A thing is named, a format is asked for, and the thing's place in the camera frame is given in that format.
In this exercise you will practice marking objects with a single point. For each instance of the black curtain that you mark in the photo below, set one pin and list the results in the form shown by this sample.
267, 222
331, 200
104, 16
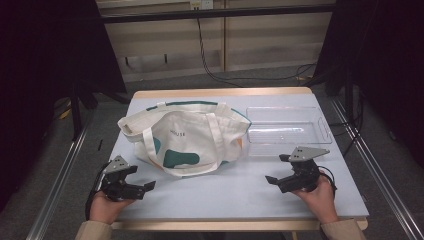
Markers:
383, 60
46, 66

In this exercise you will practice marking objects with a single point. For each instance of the metal floor rail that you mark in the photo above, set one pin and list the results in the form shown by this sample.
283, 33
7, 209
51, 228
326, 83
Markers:
376, 166
56, 186

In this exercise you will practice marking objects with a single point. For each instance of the person's right hand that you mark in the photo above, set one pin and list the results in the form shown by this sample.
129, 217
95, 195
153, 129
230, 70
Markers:
321, 201

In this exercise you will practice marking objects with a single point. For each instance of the black horizontal bar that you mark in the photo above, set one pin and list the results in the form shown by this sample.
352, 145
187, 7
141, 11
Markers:
216, 13

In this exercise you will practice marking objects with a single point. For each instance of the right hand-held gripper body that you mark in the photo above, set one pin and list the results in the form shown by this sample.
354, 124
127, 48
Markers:
305, 175

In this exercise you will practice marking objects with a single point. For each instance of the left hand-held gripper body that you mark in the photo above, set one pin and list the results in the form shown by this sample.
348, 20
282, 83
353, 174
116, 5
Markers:
113, 186

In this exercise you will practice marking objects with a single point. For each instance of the white power socket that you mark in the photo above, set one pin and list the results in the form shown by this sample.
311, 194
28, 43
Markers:
201, 4

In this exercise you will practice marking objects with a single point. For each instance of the person's left hand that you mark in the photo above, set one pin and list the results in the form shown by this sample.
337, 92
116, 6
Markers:
105, 208

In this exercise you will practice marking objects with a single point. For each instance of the white and green tote bag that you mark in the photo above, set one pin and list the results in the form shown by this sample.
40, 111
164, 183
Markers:
186, 133

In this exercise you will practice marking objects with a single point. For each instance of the clear plastic tray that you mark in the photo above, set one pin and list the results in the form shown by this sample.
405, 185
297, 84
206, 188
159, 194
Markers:
286, 131

